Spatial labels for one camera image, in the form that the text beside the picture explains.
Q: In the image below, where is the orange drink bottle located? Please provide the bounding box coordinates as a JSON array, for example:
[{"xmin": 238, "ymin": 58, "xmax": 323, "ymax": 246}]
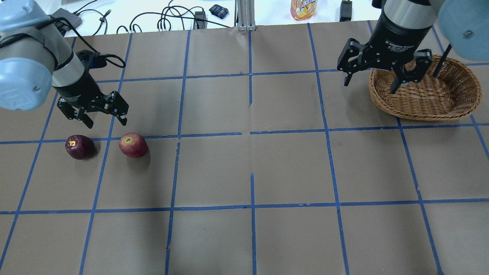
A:
[{"xmin": 290, "ymin": 0, "xmax": 317, "ymax": 21}]

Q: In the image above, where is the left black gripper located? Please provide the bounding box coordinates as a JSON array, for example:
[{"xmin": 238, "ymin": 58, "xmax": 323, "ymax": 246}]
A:
[{"xmin": 57, "ymin": 72, "xmax": 129, "ymax": 129}]

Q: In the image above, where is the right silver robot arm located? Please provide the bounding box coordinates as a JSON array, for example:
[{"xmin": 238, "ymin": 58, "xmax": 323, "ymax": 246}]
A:
[{"xmin": 337, "ymin": 0, "xmax": 489, "ymax": 94}]

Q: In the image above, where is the aluminium frame post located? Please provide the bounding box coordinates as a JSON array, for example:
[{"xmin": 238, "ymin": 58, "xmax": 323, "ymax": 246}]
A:
[{"xmin": 235, "ymin": 0, "xmax": 256, "ymax": 31}]

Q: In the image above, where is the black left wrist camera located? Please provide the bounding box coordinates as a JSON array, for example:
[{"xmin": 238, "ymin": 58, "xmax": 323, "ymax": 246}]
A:
[{"xmin": 76, "ymin": 49, "xmax": 107, "ymax": 70}]

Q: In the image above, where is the red yellow apple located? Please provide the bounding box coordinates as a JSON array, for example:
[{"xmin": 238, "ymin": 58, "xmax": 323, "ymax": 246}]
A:
[{"xmin": 118, "ymin": 132, "xmax": 149, "ymax": 158}]

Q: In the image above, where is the dark red apple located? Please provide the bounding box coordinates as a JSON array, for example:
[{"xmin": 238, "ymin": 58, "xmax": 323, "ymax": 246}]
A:
[{"xmin": 65, "ymin": 135, "xmax": 96, "ymax": 160}]

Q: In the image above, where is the dark blue pouch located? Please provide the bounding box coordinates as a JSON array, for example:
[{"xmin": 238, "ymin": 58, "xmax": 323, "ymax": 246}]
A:
[{"xmin": 209, "ymin": 5, "xmax": 229, "ymax": 19}]

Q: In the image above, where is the wicker basket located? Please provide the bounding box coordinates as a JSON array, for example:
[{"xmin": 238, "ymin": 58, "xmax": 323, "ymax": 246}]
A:
[{"xmin": 368, "ymin": 55, "xmax": 483, "ymax": 121}]

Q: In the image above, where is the black power adapter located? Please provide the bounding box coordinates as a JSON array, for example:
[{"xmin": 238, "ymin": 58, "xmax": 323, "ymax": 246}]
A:
[
  {"xmin": 192, "ymin": 11, "xmax": 207, "ymax": 29},
  {"xmin": 339, "ymin": 0, "xmax": 353, "ymax": 21}
]

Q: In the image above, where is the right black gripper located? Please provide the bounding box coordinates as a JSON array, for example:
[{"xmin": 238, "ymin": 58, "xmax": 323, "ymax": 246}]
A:
[{"xmin": 337, "ymin": 13, "xmax": 434, "ymax": 94}]

